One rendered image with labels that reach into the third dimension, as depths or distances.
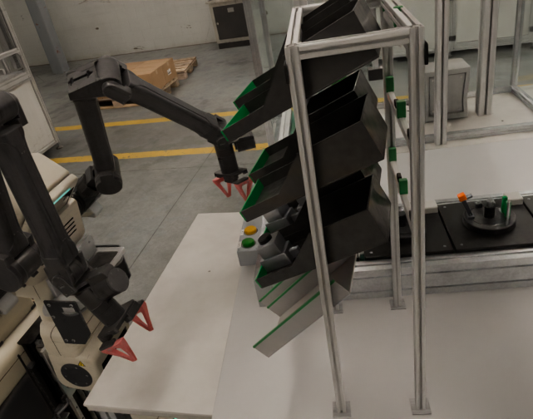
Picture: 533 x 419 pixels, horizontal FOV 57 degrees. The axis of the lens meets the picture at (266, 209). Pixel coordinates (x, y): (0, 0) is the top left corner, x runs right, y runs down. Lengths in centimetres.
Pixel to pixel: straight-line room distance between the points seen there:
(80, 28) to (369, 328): 1027
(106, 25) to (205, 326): 969
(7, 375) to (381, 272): 118
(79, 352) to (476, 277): 116
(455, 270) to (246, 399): 64
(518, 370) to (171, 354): 86
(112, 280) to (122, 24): 969
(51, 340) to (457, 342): 113
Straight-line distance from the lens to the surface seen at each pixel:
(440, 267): 139
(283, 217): 109
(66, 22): 1128
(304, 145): 77
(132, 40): 1066
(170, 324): 149
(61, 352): 163
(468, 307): 142
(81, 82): 127
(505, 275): 146
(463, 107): 251
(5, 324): 181
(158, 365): 139
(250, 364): 131
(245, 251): 152
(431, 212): 158
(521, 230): 152
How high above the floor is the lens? 181
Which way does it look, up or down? 30 degrees down
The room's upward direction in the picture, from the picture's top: 11 degrees counter-clockwise
